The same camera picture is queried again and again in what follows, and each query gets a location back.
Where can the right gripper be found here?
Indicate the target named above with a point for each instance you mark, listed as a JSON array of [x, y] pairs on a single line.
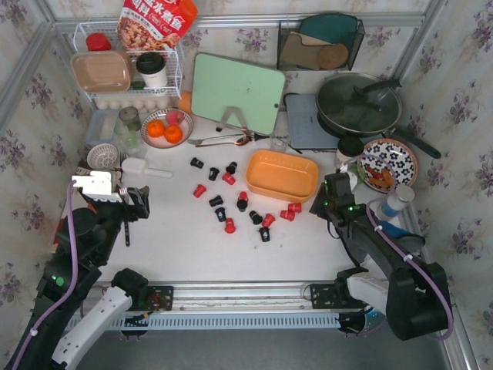
[[335, 189]]

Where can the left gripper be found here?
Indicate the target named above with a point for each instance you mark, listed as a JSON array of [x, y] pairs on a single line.
[[129, 208]]

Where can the orange plastic storage basket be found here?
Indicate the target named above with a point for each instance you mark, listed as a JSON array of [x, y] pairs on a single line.
[[282, 176]]

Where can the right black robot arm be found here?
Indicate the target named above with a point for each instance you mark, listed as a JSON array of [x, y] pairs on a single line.
[[418, 300]]

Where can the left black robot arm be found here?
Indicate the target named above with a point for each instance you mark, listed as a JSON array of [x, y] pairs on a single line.
[[86, 240]]

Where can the red striped cloth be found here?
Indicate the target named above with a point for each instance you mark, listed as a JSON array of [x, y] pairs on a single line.
[[77, 202]]

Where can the white round strainer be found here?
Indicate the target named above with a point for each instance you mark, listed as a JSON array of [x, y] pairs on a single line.
[[102, 156]]

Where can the black capsule numbered four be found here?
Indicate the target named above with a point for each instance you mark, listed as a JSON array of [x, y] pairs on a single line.
[[221, 214], [265, 234]]

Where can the pale green glass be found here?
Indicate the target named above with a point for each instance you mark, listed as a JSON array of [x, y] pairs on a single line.
[[130, 141]]

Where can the jar with black lid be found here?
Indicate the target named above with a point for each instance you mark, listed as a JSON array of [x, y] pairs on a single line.
[[348, 147]]

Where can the fried food pieces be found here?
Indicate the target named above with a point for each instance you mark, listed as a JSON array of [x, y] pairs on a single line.
[[382, 180]]

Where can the clear bottle blue label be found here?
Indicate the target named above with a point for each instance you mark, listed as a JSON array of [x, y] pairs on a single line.
[[395, 202]]

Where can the grey induction cooker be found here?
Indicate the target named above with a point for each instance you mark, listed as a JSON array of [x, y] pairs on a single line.
[[303, 124]]

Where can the orange tangerine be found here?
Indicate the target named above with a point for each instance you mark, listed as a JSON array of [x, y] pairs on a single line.
[[173, 134], [155, 128]]

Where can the pink fruit bowl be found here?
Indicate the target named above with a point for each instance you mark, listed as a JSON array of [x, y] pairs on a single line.
[[160, 142]]

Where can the light blue plastic tray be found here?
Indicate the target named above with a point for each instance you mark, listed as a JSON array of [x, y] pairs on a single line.
[[101, 127]]

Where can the grey tinted glass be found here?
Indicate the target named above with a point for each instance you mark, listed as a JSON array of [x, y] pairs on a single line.
[[129, 116]]

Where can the flower patterned plate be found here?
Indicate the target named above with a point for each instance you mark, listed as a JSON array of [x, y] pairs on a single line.
[[393, 155]]

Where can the pink peach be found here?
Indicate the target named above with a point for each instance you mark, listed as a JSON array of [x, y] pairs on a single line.
[[174, 117]]

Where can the left camera mount white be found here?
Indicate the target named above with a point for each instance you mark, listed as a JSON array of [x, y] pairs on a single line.
[[97, 186]]

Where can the camera mount white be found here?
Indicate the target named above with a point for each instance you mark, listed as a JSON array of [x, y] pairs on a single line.
[[354, 180], [97, 186]]

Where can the right camera mount white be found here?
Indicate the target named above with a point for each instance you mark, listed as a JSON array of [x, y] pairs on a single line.
[[354, 180]]

